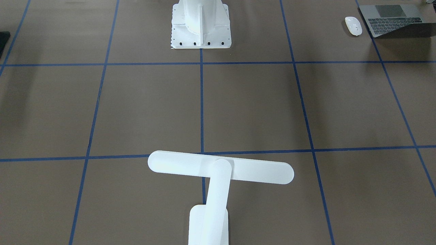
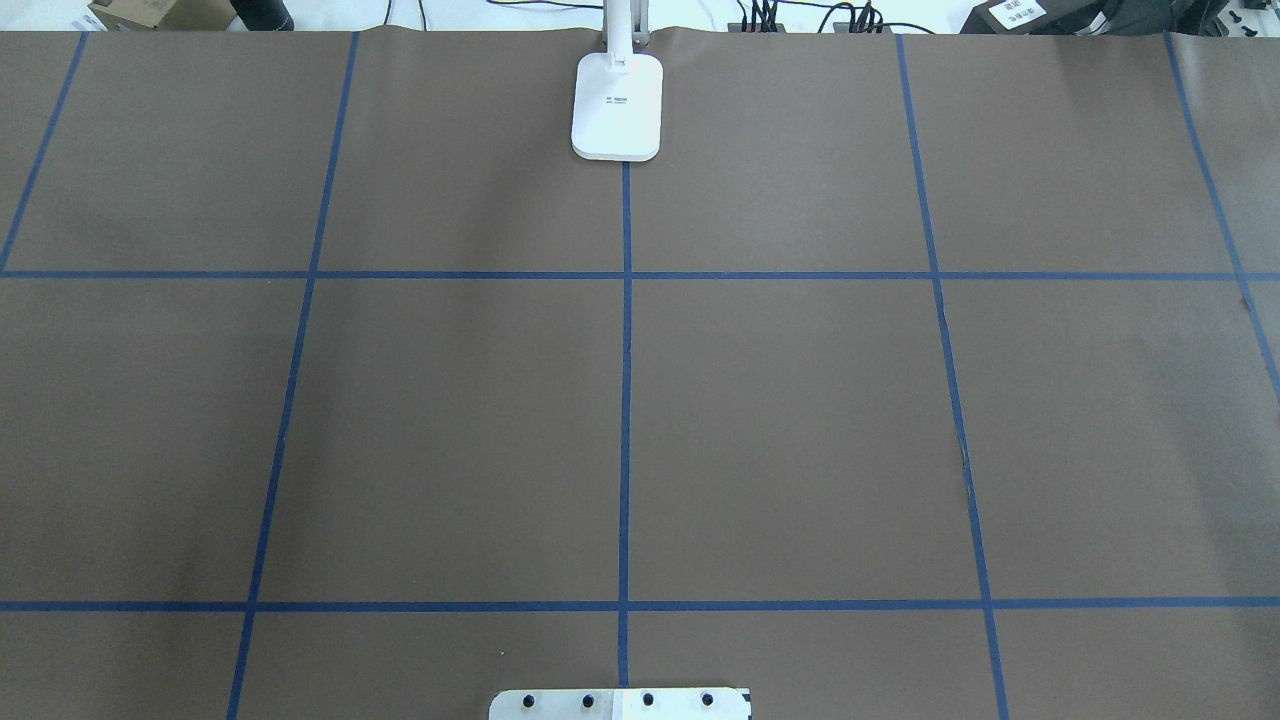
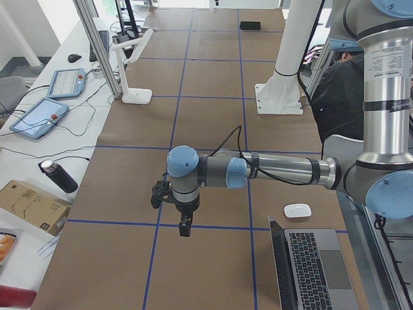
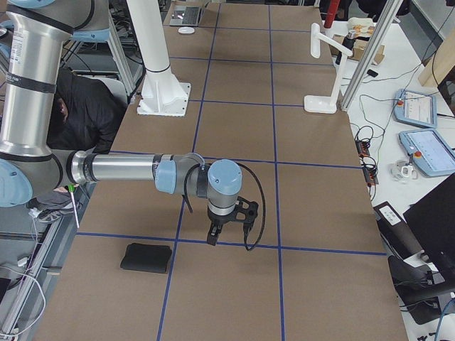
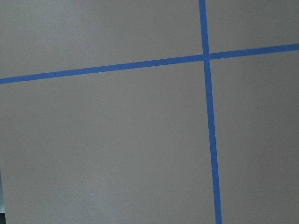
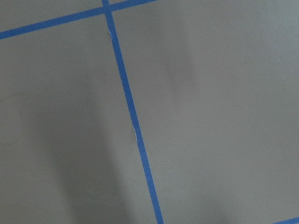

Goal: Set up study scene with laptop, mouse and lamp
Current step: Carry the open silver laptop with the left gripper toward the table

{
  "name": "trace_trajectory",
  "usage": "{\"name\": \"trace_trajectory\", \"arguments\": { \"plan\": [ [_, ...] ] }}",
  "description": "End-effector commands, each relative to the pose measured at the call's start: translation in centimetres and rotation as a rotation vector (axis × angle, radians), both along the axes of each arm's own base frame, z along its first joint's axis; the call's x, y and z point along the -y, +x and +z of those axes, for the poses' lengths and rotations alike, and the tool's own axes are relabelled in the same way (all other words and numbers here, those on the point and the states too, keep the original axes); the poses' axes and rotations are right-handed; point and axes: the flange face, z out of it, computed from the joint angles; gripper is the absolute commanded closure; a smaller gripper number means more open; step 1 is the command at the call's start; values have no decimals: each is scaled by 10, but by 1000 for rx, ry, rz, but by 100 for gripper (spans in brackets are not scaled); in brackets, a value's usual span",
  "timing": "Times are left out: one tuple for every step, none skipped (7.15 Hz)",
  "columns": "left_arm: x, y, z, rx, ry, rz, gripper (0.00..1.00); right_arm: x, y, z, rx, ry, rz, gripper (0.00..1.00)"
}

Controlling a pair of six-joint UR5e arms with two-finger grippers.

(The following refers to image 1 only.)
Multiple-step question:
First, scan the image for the white computer mouse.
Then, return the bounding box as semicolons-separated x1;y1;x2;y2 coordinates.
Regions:
344;16;362;37

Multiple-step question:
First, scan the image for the grey laptop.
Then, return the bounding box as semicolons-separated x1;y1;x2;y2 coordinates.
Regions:
359;4;436;39

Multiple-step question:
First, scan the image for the black mouse pad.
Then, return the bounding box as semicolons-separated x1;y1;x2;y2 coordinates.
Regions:
0;31;11;57

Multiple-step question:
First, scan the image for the white desk lamp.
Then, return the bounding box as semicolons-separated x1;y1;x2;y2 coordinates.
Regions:
148;150;295;245

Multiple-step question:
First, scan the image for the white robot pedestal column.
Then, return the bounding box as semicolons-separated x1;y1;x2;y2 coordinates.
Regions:
170;0;232;49

